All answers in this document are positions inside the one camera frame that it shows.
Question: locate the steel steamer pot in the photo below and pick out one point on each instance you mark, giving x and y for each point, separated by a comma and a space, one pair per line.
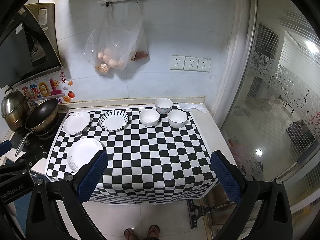
14, 108

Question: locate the plastic bag with eggs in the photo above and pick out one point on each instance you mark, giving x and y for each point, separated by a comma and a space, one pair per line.
113, 43

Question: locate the middle wall socket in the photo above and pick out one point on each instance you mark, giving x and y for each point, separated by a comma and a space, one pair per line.
191, 63

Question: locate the black frying pan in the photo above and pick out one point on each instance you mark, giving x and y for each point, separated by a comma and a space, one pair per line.
39, 119

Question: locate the plastic bag red contents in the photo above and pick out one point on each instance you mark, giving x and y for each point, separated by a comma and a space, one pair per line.
140, 47

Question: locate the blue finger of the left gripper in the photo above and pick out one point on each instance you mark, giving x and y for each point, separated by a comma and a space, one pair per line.
31, 157
5, 147

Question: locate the white oval plate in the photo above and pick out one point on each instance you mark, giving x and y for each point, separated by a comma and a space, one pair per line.
76, 123
81, 153

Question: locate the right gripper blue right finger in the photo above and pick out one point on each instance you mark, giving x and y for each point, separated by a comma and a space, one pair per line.
227, 176

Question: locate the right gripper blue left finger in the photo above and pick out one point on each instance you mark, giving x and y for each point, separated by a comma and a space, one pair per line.
89, 175

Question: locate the right wall socket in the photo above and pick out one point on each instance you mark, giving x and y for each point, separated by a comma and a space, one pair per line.
204, 65

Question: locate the left foot in sandal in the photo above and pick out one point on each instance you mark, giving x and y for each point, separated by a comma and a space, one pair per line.
130, 234

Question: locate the right foot in sandal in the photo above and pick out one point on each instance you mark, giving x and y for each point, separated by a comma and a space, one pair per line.
153, 233

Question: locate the foot in sandal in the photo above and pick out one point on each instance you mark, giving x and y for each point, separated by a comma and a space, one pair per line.
130, 234
153, 233

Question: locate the left wall socket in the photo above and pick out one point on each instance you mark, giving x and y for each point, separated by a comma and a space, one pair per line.
176, 62

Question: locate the glass sliding door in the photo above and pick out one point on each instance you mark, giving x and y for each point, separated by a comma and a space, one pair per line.
272, 128

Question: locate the black range hood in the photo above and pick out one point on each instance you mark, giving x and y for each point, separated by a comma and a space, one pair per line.
29, 45

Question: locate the wall socket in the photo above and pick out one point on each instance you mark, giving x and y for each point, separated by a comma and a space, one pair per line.
176, 62
191, 63
204, 65

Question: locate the white bowl blue flowers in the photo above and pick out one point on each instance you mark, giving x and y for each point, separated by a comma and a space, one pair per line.
163, 105

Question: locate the colourful wall sticker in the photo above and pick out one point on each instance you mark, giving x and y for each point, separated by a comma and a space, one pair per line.
57, 85

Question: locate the white cloth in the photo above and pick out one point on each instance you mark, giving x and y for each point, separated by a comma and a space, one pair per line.
187, 107

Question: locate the black white checkered mat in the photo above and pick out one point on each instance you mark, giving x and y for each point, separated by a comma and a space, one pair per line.
159, 164

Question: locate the blue leaf pattern plate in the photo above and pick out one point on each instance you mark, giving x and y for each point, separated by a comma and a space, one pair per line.
114, 120

